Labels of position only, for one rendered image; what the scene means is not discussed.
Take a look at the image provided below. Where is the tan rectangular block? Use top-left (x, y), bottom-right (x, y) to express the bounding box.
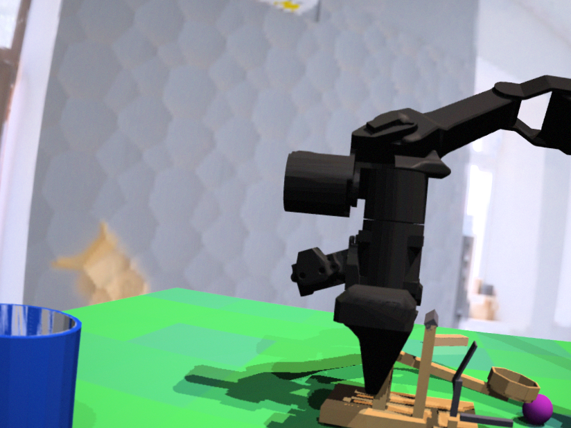
top-left (434, 334), bottom-right (469, 346)

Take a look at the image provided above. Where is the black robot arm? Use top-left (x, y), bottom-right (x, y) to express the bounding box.
top-left (283, 75), bottom-right (571, 296)

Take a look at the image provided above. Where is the dark blue mug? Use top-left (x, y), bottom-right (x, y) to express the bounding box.
top-left (0, 303), bottom-right (82, 428)

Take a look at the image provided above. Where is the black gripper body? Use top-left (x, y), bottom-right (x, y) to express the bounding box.
top-left (333, 220), bottom-right (424, 332)

